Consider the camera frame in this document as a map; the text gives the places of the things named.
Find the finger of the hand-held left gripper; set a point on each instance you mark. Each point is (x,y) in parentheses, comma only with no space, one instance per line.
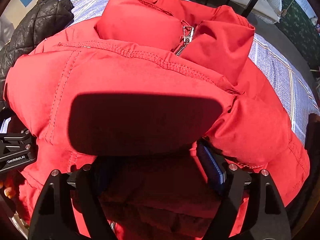
(13,135)

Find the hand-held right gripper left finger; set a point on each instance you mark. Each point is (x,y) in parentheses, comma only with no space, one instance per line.
(85,180)

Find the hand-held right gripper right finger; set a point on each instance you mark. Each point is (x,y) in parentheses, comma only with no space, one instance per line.
(210,165)

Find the red puffer jacket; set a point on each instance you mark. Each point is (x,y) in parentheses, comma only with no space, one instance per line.
(125,80)

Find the person's left hand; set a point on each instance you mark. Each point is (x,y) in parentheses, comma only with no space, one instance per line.
(8,192)

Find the chrome metal tube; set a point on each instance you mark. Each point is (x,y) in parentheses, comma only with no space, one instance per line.
(16,221)

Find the black quilted jacket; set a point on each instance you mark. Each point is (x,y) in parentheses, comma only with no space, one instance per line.
(32,30)

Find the blue checked sheet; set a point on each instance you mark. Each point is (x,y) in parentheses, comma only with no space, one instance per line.
(275,67)

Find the green floral cloth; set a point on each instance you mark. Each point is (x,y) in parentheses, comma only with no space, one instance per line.
(300,30)

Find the white swing seat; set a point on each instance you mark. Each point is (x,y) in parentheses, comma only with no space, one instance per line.
(270,7)

